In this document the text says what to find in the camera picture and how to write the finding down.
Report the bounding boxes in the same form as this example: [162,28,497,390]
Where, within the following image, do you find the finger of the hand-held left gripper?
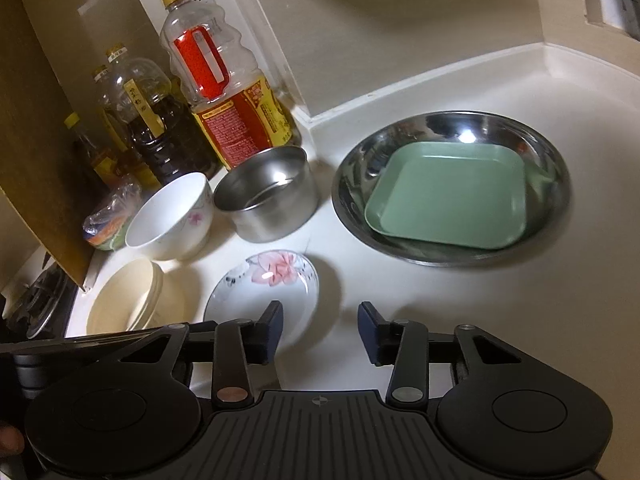
[0,329,173,357]

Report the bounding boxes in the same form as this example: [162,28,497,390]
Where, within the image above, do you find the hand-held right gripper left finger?
[117,301,284,408]

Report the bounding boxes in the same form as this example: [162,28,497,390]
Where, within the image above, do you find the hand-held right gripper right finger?
[358,301,523,404]

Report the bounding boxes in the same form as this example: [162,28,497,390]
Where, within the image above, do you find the floral white plate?
[203,249,321,347]

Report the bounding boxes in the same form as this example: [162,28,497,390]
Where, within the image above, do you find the cream bowl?
[86,259,166,337]

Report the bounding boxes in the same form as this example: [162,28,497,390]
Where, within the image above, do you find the stainless steel bowl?
[213,145,320,244]

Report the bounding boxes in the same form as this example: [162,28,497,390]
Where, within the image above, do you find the white floral bowl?
[124,172,215,262]

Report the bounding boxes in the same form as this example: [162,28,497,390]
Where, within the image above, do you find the green square plate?
[364,141,532,251]

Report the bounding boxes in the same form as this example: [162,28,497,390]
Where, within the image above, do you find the large stainless steel basin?
[332,110,571,267]

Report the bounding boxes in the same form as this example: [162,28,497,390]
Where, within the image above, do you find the plastic-wrapped colourful bowls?
[82,179,146,252]

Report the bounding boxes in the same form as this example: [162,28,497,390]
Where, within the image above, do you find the person's left hand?
[0,422,27,457]

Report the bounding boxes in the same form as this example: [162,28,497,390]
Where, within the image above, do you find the black gas stove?
[0,260,81,342]

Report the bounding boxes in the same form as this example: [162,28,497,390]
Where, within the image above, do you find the small yellow-capped bottle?
[64,112,121,192]

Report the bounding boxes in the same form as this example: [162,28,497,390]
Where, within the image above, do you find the dark oil bottle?
[105,44,222,187]

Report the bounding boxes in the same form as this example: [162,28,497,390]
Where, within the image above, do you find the yellow oil bottle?
[92,64,161,188]

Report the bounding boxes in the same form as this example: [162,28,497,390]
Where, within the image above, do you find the wooden cutting board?
[0,0,127,293]

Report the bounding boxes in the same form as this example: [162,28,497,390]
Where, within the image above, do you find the large red-handled oil bottle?
[159,0,302,171]

